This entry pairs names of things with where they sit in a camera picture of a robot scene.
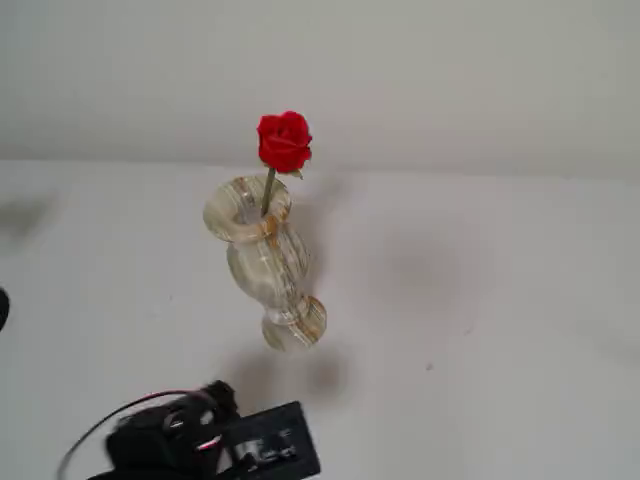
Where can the green onyx stone vase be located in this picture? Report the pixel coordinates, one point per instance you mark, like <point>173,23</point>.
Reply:
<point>270,270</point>

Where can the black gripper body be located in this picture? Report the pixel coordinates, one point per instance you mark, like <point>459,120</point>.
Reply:
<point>165,434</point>

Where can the black rounded object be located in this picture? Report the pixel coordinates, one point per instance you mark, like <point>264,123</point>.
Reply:
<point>3,310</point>

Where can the red rose with green stem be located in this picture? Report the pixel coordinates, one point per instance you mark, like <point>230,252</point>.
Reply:
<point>283,140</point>

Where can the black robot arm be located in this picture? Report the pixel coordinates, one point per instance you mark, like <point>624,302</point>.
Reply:
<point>150,445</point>

